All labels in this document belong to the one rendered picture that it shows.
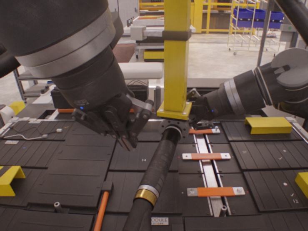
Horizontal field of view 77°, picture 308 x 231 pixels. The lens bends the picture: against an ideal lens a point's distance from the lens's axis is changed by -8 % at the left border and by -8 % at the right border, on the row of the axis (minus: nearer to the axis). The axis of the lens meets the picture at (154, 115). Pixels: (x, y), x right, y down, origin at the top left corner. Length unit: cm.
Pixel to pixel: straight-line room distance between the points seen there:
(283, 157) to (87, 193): 60
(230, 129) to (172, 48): 45
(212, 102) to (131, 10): 887
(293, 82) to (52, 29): 50
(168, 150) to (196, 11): 983
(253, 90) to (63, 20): 47
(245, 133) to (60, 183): 64
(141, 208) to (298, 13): 40
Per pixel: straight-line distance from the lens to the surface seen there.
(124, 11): 941
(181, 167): 65
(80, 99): 24
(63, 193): 61
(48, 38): 19
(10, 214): 64
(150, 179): 43
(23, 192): 67
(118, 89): 24
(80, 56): 20
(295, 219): 61
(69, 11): 18
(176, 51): 49
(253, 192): 62
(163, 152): 49
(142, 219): 39
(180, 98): 53
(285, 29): 331
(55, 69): 20
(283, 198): 64
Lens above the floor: 144
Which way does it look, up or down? 30 degrees down
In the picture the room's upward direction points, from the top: 1 degrees counter-clockwise
